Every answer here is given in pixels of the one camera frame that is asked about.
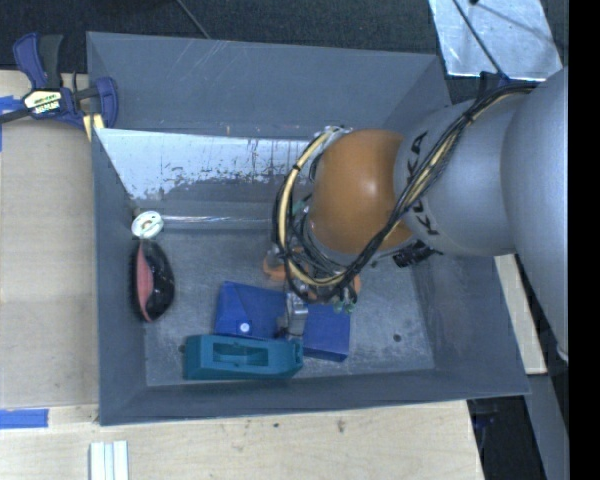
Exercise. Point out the black and red brush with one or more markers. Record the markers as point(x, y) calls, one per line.
point(156, 280)

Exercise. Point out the teal plastic block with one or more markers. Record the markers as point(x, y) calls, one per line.
point(240, 358)

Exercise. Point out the black cylinder on white bracket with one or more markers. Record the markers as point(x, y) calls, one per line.
point(414, 255)

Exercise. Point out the grey metal bin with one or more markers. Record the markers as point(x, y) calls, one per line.
point(220, 93)

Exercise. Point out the pale wood board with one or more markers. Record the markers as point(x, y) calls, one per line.
point(45, 268)

